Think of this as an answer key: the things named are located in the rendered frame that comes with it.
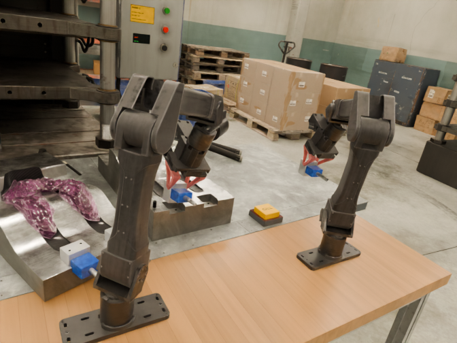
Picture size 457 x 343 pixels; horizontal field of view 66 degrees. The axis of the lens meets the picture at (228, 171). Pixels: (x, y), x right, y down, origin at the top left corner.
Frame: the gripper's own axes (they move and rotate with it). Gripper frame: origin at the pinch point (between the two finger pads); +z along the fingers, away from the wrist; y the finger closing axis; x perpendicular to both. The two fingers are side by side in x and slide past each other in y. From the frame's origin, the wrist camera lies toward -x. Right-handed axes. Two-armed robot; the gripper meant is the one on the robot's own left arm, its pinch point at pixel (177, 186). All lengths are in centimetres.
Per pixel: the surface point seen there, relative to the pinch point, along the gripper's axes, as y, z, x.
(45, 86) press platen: 21, 21, -76
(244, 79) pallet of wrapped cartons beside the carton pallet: -295, 115, -349
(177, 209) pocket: -2.7, 8.2, 1.1
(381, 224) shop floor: -237, 76, -32
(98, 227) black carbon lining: 18.6, 12.4, 2.5
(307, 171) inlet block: -51, -5, -3
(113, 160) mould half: 7.1, 15.5, -27.1
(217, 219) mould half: -15.3, 8.9, 5.1
